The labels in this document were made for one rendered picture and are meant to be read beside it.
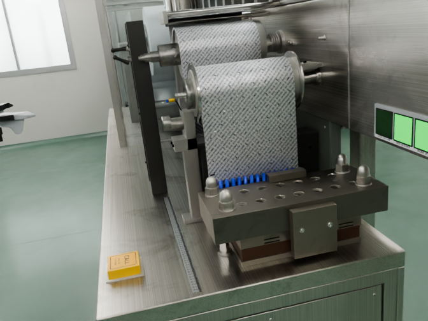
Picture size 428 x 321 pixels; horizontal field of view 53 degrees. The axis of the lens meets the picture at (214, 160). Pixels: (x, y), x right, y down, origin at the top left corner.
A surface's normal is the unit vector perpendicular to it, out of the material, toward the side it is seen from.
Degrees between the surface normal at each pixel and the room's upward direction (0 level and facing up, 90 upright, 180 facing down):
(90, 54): 90
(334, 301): 90
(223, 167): 90
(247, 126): 90
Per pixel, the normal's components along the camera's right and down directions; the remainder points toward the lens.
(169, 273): -0.10, -0.95
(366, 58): -0.97, 0.16
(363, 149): 0.22, 0.27
